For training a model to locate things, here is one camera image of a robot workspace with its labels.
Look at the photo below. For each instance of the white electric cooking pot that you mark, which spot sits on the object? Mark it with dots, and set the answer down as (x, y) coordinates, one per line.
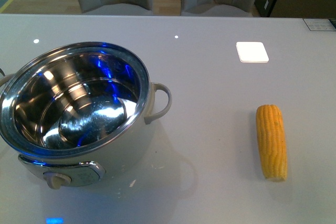
(80, 111)

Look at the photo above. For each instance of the black white table label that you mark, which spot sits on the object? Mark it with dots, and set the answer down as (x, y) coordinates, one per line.
(320, 24)

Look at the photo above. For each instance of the yellow corn cob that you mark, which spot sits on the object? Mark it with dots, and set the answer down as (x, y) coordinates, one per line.
(271, 143)

